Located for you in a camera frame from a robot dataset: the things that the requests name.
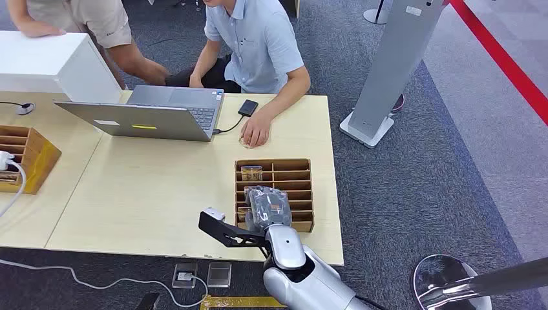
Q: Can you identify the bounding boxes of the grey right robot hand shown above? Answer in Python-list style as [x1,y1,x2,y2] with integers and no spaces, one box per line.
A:
[244,185,293,234]

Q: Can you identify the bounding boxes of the cardboard slotted card holder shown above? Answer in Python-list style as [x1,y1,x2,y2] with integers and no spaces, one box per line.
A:
[234,158,315,234]

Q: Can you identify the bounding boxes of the seated person's left hand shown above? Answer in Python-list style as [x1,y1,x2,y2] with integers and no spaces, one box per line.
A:
[240,112,273,150]

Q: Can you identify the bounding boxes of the seated person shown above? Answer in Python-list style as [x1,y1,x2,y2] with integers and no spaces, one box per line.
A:
[165,0,312,150]

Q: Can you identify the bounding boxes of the standing person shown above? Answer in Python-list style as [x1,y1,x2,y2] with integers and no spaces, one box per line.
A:
[6,0,171,87]

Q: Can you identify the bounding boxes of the grey floor plate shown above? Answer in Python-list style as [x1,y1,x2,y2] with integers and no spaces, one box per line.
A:
[206,262,233,288]

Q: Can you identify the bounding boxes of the black external drive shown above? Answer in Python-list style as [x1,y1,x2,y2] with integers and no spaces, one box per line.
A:
[237,99,260,118]

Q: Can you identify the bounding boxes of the yellow floor tape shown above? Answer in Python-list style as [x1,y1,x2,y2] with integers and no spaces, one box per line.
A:
[200,294,288,310]

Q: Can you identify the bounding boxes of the grey floor socket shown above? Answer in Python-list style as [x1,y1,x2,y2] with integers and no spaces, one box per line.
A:
[171,262,200,290]

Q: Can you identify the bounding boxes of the grey laptop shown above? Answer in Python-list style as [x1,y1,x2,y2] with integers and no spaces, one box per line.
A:
[54,85,225,143]

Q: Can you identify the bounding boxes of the black floor object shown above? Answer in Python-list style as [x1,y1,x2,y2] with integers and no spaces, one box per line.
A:
[135,291,161,310]

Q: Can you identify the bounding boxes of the grey kiosk stand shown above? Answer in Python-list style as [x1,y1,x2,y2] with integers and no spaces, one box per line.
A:
[339,0,448,149]

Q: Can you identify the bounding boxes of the round stanchion base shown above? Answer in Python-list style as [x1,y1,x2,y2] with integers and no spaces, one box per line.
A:
[363,0,391,26]

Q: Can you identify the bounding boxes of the cardboard holder with yellow tape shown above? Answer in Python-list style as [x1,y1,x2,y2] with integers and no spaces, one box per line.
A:
[0,124,63,196]

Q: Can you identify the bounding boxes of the white cabinet box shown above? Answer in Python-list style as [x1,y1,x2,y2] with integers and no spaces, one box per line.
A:
[0,30,123,105]

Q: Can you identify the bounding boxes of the white power plug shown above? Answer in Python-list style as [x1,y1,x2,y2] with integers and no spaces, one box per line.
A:
[0,150,16,172]

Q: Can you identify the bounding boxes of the red barrier belt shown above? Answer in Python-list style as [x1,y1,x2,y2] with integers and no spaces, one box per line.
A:
[448,0,548,127]

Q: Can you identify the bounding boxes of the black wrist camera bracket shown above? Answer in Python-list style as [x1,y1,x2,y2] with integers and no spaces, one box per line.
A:
[198,211,269,249]

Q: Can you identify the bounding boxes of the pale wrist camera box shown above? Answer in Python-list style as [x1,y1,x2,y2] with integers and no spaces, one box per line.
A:
[202,207,226,222]

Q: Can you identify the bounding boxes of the black drive cable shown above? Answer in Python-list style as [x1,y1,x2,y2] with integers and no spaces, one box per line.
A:
[212,114,246,135]

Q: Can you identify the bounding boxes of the white floor cable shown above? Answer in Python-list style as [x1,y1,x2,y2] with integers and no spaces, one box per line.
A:
[0,258,210,309]

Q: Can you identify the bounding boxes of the white plug cable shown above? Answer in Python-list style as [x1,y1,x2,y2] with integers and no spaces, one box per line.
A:
[0,160,28,218]

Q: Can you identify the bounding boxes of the desk cable grommet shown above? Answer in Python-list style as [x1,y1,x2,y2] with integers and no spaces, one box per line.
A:
[0,101,36,116]

